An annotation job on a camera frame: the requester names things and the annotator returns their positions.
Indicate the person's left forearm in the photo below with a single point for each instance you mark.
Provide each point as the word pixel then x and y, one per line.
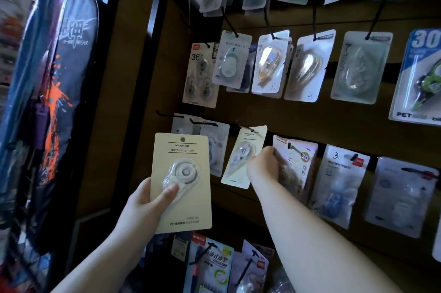
pixel 100 265

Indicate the person's right fingers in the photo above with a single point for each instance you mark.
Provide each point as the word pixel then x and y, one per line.
pixel 275 161

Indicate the holographic correction tape packet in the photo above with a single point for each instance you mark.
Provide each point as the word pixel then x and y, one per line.
pixel 298 168

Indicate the person's left thumb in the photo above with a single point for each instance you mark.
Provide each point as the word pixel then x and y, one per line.
pixel 167 197

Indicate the white card green dispenser packet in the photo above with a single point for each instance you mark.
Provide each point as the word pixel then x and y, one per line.
pixel 230 61

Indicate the person's right forearm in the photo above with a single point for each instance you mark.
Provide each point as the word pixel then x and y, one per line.
pixel 310 244

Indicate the pale green packet clear dispenser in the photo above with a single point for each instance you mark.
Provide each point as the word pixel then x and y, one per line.
pixel 360 68

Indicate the white packet pale dispenser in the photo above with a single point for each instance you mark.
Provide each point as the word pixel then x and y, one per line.
pixel 217 151

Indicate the large white packet white dispenser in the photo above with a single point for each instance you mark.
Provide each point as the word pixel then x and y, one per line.
pixel 399 196

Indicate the white packet brown dispenser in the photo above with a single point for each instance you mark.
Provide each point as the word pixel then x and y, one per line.
pixel 308 68

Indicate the person's left hand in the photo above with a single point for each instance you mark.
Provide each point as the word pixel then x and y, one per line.
pixel 137 210

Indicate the slim cream packet clear dispenser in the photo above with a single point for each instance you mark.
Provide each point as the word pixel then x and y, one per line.
pixel 241 161

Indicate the white packet red label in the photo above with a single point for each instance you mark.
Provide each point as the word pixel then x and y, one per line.
pixel 248 272

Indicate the blue white packet green dispenser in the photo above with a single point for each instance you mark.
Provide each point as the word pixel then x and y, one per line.
pixel 418 79

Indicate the small white label packet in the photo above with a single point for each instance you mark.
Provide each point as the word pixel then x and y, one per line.
pixel 181 246

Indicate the blue racket bag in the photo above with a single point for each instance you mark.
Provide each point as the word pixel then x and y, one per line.
pixel 24 79

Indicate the black display hook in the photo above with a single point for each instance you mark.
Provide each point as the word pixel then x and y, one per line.
pixel 268 24
pixel 377 13
pixel 168 115
pixel 314 20
pixel 229 22

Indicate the white packet edge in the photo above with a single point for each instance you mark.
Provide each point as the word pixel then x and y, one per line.
pixel 437 241

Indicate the brown slatwall display panel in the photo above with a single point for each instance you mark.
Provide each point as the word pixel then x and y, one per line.
pixel 344 124

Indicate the black shelf post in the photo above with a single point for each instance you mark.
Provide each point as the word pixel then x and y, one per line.
pixel 148 61

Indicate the blue pen packet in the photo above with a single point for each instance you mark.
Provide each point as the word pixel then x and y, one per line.
pixel 210 268

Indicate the white packet black hang slot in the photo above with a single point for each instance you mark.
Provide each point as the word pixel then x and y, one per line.
pixel 182 125

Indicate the black racket bag orange splash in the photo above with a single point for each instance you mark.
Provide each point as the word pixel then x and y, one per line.
pixel 65 96

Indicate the white packet three refills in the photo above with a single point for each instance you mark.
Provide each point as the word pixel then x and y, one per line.
pixel 199 75

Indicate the person's right hand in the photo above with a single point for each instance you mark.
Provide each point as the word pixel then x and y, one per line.
pixel 262 167

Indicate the clear plastic packet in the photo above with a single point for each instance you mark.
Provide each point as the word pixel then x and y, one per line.
pixel 280 282

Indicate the cream correction tape card packet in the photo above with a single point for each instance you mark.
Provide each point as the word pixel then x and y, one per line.
pixel 193 206

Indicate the white packet gold dispenser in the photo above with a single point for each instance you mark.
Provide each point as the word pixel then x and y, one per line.
pixel 270 65

